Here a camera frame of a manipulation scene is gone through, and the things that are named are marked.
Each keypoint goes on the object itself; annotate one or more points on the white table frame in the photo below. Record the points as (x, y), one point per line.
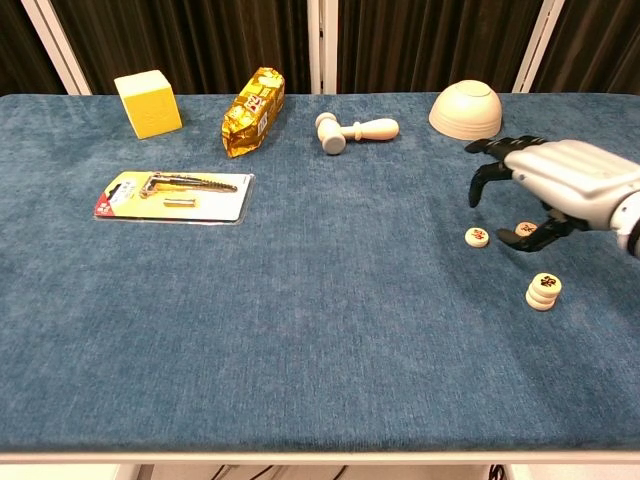
(320, 458)

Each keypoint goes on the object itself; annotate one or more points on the chess disc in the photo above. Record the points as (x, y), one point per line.
(526, 228)
(476, 237)
(537, 296)
(540, 306)
(546, 282)

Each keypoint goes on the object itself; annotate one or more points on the blue table cloth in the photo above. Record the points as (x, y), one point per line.
(320, 325)

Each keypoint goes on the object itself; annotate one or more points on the wooden toy mallet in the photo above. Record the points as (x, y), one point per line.
(370, 129)

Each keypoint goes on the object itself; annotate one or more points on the chess disc bottom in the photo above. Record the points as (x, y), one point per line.
(540, 306)

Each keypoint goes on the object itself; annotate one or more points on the yellow cube block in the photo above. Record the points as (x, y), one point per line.
(150, 110)

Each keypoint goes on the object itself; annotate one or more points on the gold foil snack packet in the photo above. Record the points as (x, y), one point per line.
(250, 117)

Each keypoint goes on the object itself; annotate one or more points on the razor blister pack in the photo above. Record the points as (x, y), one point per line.
(220, 205)

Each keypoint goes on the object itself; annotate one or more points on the dark pleated curtain panel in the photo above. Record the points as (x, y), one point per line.
(600, 40)
(425, 40)
(200, 40)
(15, 50)

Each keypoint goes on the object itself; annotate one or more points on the white screen frame post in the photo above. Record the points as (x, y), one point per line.
(54, 47)
(539, 47)
(314, 50)

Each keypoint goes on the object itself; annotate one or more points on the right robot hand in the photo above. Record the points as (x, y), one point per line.
(575, 180)

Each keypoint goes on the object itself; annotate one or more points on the beige upturned bowl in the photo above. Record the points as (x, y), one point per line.
(465, 117)

